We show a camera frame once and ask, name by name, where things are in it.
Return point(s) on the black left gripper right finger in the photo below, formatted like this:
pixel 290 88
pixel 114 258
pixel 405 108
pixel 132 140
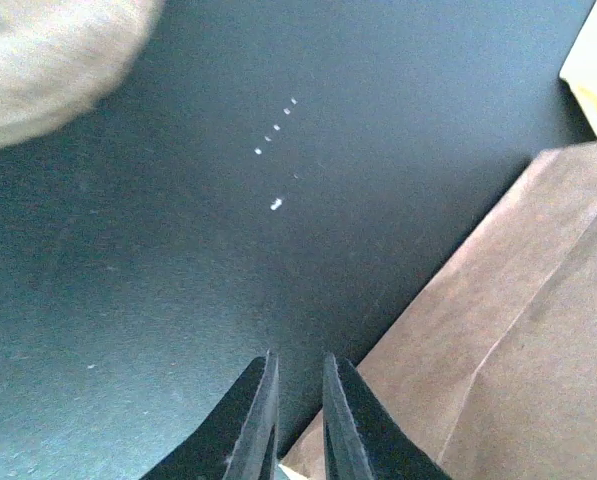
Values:
pixel 361 440

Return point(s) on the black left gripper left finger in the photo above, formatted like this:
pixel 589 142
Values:
pixel 238 439

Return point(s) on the brown paper bag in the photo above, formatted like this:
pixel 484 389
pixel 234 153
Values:
pixel 492 369

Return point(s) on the brown cardboard cup carrier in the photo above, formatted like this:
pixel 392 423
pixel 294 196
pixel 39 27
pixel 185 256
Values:
pixel 59 58

